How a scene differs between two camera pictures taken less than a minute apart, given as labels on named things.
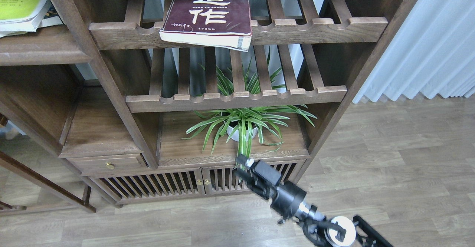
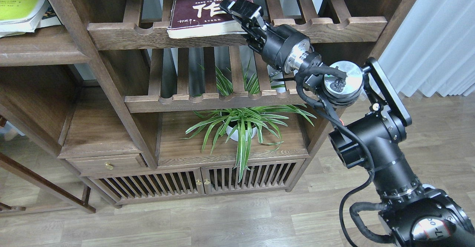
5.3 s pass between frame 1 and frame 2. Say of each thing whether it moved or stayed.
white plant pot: stayed
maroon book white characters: moved
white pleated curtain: stayed
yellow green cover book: stayed
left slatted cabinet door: stayed
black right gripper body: moved
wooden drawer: stayed
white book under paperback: stayed
